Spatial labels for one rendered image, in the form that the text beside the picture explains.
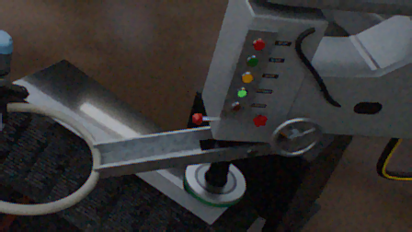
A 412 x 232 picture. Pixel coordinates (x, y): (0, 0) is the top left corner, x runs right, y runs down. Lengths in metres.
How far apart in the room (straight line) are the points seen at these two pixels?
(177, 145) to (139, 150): 0.13
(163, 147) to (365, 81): 0.65
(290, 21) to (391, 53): 0.37
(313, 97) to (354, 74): 0.12
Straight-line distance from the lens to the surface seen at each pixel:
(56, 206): 1.55
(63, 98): 2.09
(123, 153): 1.74
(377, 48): 1.64
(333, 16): 2.11
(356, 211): 3.25
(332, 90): 1.55
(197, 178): 1.81
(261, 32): 1.33
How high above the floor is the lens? 2.09
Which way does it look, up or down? 40 degrees down
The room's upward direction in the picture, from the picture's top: 11 degrees clockwise
